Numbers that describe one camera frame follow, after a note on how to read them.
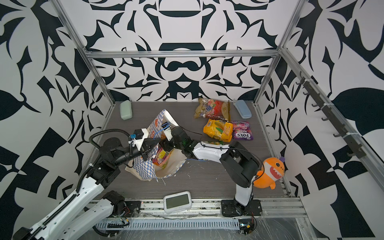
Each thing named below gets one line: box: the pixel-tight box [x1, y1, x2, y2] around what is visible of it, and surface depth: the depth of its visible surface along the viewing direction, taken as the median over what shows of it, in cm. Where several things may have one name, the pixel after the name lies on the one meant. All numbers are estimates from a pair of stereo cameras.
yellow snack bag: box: [203, 118, 234, 143], surface depth 101 cm
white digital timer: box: [163, 191, 193, 214], surface depth 74 cm
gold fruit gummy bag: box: [194, 98, 231, 122], surface depth 112 cm
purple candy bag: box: [231, 120, 254, 141], surface depth 101 cm
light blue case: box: [233, 99, 252, 120], surface depth 116 cm
